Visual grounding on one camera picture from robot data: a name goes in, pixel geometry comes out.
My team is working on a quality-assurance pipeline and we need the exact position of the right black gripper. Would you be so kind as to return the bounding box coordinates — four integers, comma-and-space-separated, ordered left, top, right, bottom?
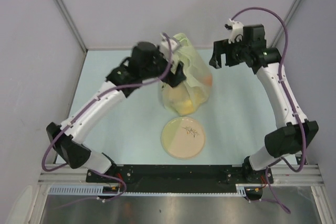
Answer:
208, 36, 250, 69

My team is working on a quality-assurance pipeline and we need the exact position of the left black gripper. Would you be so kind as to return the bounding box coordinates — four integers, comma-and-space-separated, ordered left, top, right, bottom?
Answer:
141, 46, 186, 88

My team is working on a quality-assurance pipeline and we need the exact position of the yellow-green plastic bag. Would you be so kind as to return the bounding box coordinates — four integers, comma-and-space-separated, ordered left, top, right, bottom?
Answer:
161, 33, 212, 114

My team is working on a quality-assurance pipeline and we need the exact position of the cream plate with branch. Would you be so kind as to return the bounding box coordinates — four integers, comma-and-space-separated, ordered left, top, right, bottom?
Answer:
161, 116, 206, 159

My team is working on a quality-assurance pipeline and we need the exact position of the yellow fake banana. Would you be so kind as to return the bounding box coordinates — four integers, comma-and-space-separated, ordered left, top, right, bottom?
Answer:
172, 98, 199, 116

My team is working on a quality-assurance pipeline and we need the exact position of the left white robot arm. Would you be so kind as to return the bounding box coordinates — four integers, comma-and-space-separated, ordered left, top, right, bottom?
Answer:
46, 38, 186, 182

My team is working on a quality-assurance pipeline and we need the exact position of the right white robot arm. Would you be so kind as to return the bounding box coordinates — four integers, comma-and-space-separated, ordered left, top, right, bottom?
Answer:
209, 20, 319, 183

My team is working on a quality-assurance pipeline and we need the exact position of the orange fake fruit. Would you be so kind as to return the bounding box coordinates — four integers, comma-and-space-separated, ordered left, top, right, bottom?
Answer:
203, 74, 213, 87

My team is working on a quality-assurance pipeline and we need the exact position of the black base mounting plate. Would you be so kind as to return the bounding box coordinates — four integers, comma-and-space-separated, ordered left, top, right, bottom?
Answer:
86, 164, 274, 194

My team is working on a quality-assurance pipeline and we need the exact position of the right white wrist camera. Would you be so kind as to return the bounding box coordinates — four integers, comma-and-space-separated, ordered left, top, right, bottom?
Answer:
225, 19, 244, 44

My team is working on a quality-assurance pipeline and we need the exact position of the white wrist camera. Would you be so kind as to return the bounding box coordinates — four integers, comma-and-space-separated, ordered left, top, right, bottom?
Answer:
159, 33, 181, 65
225, 19, 244, 44

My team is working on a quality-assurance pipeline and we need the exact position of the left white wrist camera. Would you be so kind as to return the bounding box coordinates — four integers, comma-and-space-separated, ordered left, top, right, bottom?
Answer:
159, 33, 181, 65

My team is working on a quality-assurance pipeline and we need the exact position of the right corner aluminium post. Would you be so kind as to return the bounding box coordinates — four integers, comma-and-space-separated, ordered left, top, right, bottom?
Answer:
270, 0, 303, 47

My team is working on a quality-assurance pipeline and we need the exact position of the corner aluminium post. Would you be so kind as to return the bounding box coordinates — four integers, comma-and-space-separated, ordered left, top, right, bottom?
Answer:
53, 0, 88, 54
270, 0, 303, 47

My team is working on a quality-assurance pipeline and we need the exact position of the left corner aluminium post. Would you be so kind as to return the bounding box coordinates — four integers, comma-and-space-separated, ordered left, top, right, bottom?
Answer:
53, 0, 88, 54

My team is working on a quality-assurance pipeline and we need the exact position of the white slotted cable duct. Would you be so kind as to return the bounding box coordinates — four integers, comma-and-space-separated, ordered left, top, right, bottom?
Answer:
48, 185, 261, 198

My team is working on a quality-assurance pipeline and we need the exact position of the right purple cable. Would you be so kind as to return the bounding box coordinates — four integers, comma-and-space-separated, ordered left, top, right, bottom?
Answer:
232, 6, 308, 214

